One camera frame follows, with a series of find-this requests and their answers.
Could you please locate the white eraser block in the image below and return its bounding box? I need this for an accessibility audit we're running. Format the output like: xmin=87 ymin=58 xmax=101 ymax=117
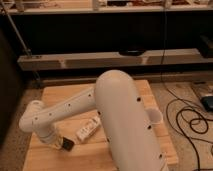
xmin=76 ymin=116 xmax=101 ymax=142

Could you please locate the upper white shelf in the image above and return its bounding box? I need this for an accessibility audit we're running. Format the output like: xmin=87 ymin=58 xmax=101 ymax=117
xmin=0 ymin=0 xmax=213 ymax=14

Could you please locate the white shelf beam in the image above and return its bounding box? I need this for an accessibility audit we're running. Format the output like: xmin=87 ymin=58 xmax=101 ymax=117
xmin=17 ymin=48 xmax=213 ymax=71

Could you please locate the grey metal pole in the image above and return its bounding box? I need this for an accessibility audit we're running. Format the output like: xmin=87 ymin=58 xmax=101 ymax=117
xmin=0 ymin=0 xmax=42 ymax=88

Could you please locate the blue device on floor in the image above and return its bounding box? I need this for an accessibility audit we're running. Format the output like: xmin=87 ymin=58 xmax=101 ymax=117
xmin=201 ymin=96 xmax=213 ymax=112

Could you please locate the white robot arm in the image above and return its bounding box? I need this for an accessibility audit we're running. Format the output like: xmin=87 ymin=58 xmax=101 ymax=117
xmin=19 ymin=70 xmax=169 ymax=171

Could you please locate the black round object on shelf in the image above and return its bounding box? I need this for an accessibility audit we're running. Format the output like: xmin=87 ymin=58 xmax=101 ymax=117
xmin=119 ymin=50 xmax=146 ymax=56

